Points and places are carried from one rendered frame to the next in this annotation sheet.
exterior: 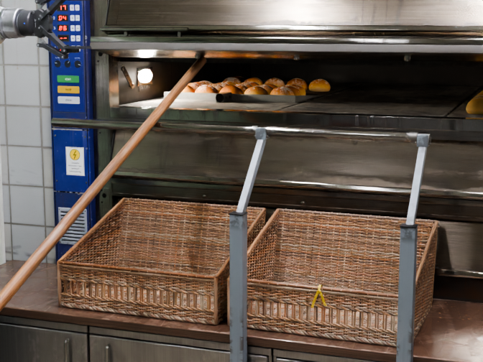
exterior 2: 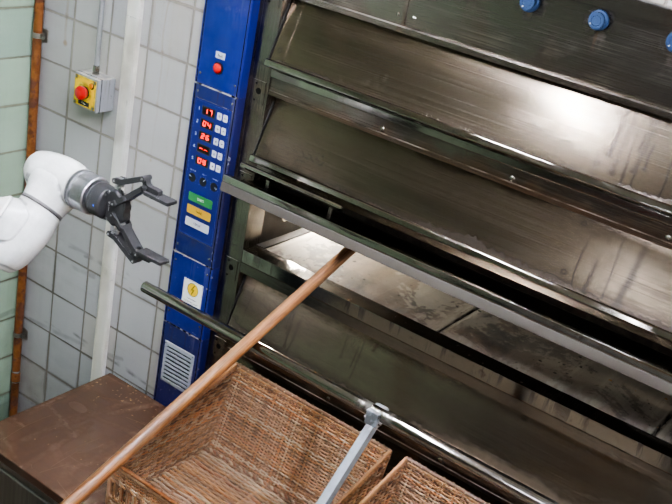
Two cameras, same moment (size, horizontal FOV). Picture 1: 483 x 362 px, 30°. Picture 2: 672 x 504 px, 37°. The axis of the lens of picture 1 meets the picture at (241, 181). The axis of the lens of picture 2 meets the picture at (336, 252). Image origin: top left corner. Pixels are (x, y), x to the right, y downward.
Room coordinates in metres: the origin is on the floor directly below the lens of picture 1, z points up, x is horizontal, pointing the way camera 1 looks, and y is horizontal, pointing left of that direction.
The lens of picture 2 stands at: (0.80, -0.30, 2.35)
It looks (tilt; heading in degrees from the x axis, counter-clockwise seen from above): 23 degrees down; 12
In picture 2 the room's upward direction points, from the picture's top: 11 degrees clockwise
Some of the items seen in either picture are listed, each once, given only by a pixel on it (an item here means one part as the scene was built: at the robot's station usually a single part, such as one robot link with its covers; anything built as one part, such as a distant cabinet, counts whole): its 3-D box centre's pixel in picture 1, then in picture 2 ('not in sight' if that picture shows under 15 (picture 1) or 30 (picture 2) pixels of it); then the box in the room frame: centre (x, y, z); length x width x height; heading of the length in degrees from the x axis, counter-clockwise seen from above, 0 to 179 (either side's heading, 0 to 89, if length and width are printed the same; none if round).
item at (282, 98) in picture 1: (243, 93); not in sight; (3.70, -0.01, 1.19); 0.55 x 0.36 x 0.03; 70
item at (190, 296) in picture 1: (165, 255); (248, 477); (2.91, 0.25, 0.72); 0.56 x 0.49 x 0.28; 70
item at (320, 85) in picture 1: (319, 85); not in sight; (4.03, -0.35, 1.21); 0.10 x 0.07 x 0.05; 70
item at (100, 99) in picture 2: not in sight; (93, 91); (3.43, 1.06, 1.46); 0.10 x 0.07 x 0.10; 71
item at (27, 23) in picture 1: (37, 23); (112, 205); (2.66, 0.59, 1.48); 0.09 x 0.07 x 0.08; 70
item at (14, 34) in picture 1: (15, 23); (89, 193); (2.69, 0.66, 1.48); 0.09 x 0.06 x 0.09; 160
